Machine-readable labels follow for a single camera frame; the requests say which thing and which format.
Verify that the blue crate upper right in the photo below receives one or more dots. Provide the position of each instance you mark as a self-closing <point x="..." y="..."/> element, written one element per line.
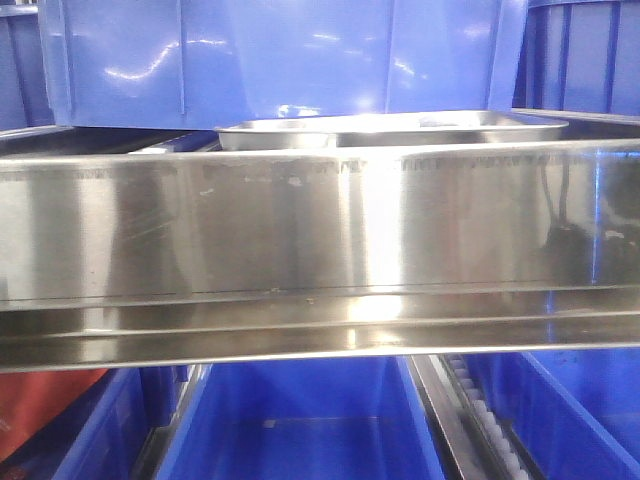
<point x="580" y="56"/>

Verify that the blue bin lower middle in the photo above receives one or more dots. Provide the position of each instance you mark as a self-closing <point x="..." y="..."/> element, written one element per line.
<point x="331" y="418"/>

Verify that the blue bin lower right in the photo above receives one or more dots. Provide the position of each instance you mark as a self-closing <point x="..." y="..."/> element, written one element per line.
<point x="575" y="411"/>

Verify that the blue crate upper left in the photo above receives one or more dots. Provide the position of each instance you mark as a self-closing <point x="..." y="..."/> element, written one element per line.
<point x="24" y="101"/>

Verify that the white roller conveyor track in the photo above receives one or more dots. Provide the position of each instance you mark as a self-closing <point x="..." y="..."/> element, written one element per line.
<point x="487" y="431"/>

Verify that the silver metal tray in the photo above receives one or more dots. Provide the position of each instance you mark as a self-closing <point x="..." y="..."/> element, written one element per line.
<point x="391" y="129"/>

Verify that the stainless steel shelf front rail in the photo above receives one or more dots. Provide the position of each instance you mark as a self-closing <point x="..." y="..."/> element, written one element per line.
<point x="117" y="260"/>

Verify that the large blue crate upper middle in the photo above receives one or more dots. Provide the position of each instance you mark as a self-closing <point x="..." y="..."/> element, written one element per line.
<point x="197" y="65"/>

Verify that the red bin lower left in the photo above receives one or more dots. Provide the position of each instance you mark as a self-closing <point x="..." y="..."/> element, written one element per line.
<point x="30" y="400"/>

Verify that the blue bin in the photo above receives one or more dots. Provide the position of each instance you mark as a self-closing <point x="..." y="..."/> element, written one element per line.
<point x="575" y="411"/>
<point x="331" y="418"/>
<point x="135" y="402"/>

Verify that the blue bin lower left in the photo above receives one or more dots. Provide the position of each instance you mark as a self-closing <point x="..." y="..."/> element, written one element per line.
<point x="135" y="402"/>

